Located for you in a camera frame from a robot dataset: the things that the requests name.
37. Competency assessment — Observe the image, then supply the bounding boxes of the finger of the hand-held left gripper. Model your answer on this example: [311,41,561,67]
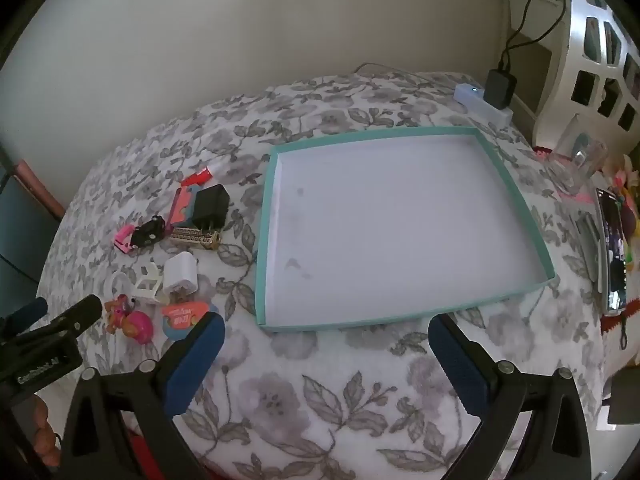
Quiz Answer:
[0,297,49,337]
[15,294,104,348]

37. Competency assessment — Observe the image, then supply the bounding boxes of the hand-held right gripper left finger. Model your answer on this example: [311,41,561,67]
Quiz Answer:
[59,311,226,480]

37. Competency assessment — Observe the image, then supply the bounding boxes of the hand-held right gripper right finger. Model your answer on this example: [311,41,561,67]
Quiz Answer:
[427,314,608,480]

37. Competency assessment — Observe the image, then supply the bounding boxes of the pink doll toy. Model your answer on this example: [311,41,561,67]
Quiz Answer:
[103,294,152,347]

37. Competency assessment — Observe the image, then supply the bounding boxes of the white comb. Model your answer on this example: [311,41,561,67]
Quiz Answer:
[134,261,164,304]

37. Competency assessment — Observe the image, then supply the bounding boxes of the black toy car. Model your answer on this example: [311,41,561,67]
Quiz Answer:
[132,215,167,249]

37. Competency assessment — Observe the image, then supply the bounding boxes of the black wall charger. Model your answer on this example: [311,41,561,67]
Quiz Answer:
[192,184,231,234]

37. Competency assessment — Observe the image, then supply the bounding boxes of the pink and teal toy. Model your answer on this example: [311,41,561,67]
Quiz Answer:
[169,186,202,228]

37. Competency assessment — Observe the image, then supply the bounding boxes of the teal rimmed white tray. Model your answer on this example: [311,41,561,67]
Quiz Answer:
[254,126,557,334]

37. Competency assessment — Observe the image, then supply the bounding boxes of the person's left hand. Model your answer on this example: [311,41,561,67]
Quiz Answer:
[31,399,58,468]

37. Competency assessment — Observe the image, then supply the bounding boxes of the orange and blue round toy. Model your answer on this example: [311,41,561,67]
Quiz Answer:
[161,301,221,342]

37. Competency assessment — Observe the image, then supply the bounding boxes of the dark teal board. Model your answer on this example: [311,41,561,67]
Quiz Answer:
[0,167,62,283]

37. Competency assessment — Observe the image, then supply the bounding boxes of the red cloth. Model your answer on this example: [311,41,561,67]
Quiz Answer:
[122,425,153,480]

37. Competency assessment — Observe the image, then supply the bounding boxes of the grey floral blanket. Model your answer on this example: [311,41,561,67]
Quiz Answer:
[37,71,617,480]

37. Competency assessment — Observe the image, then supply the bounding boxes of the red glue tube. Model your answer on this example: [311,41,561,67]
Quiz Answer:
[181,166,214,187]

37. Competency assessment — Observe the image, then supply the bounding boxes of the black phone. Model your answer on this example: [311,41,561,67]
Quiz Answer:
[596,187,629,317]

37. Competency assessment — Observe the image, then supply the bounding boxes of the colourful toys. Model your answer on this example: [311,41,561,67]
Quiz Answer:
[609,154,640,273]

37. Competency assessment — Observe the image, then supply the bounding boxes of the white power strip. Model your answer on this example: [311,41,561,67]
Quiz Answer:
[453,82,514,129]

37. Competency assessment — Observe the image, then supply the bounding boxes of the black power adapter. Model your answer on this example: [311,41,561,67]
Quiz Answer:
[484,69,519,111]

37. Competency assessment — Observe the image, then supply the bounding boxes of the brown wooden frame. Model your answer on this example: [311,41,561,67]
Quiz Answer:
[14,159,67,217]

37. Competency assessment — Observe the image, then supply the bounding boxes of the black cable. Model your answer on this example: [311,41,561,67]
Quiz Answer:
[501,0,567,73]

